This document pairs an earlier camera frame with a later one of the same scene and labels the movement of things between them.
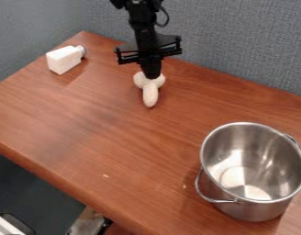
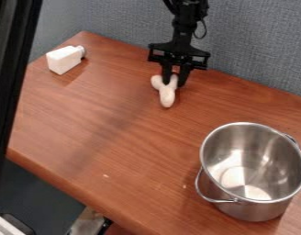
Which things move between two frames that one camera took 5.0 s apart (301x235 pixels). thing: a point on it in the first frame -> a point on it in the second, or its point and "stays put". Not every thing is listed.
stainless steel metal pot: (252, 170) stays put
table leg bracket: (92, 223) stays put
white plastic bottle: (65, 58) stays put
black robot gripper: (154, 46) -> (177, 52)
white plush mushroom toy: (149, 86) -> (166, 90)
